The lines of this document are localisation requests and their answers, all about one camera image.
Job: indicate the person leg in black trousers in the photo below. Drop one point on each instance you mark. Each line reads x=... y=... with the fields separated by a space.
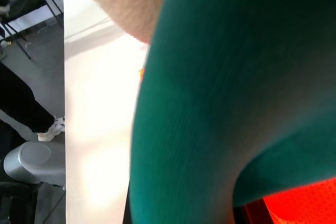
x=18 y=103

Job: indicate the black metal frame stand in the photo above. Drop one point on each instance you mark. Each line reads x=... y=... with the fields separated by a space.
x=29 y=3

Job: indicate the white sneaker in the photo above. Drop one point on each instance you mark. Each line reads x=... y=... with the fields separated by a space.
x=52 y=130

